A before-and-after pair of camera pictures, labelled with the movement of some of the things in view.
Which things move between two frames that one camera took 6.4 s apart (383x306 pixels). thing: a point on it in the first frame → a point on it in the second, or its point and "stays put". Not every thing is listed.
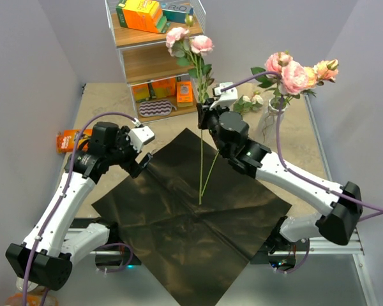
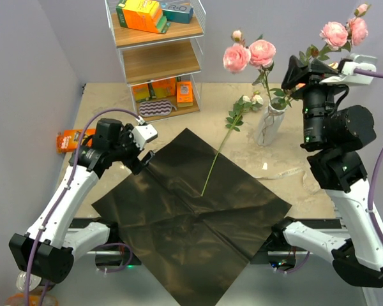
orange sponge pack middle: x=164 y=88 stays put
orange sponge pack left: x=141 y=92 stays put
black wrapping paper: x=191 y=218 stays put
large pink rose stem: x=292 y=81 → x=260 y=53
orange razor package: x=67 y=140 stays put
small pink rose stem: x=203 y=97 → x=337 y=36
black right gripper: x=205 y=112 → x=295 y=72
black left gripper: x=128 y=166 stays put
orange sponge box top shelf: x=142 y=14 stays put
